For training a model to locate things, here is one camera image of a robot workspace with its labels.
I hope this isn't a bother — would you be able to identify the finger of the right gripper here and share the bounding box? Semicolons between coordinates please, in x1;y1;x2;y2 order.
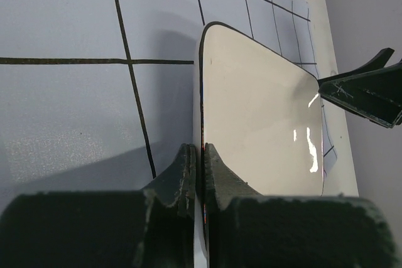
318;62;401;129
331;48;394;80

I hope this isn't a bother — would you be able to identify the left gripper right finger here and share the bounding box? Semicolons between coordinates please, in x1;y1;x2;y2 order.
204;144;401;267

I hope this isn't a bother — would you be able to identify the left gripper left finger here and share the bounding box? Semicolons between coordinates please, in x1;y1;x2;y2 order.
1;144;197;267

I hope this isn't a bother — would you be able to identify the white rectangular plate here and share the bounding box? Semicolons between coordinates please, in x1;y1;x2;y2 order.
192;21;326;268

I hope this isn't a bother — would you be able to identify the blue checkered cloth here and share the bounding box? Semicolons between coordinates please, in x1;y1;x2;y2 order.
1;0;337;204

